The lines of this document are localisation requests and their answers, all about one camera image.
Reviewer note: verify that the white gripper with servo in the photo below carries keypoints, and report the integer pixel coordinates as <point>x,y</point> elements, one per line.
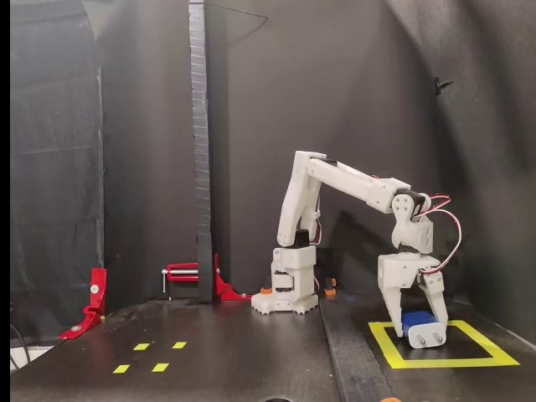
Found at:
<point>398,272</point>

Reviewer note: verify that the blue and white charger plug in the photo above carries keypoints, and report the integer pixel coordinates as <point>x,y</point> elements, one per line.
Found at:
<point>425,337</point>

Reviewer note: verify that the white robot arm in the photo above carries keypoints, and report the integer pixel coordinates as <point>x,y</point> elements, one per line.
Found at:
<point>356,182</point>

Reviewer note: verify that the black tape piece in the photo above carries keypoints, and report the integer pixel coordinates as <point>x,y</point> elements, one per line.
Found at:
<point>450,260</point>
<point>450,243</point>

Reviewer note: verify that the yellow tape square outline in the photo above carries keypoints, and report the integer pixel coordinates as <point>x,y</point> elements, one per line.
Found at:
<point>439,363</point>

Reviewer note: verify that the long black strip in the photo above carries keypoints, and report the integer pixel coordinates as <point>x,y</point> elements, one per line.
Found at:
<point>352,356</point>

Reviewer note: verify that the orange and black clamp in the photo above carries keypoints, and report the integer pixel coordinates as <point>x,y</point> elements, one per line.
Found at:
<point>330,292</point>
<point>264,290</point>

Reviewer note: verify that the orange clamp top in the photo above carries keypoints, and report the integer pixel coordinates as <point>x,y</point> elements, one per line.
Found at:
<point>391,400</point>

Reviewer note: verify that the black clip on curtain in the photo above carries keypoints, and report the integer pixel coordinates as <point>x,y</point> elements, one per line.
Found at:
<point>437,86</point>

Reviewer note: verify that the red screw clamp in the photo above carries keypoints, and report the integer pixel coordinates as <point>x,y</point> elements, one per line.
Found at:
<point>180,267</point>

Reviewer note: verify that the small yellow tape marker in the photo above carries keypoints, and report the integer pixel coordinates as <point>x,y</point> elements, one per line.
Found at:
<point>179,345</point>
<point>160,367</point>
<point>141,346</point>
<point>121,369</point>

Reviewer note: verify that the red corner bracket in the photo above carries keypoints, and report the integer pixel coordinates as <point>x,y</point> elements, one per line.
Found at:
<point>224,291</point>

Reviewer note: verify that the black vertical post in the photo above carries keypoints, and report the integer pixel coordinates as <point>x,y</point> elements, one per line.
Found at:
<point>201,167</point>

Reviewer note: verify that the red bracket with silver screws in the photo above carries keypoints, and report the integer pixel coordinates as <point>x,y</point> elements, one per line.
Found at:
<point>98,285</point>

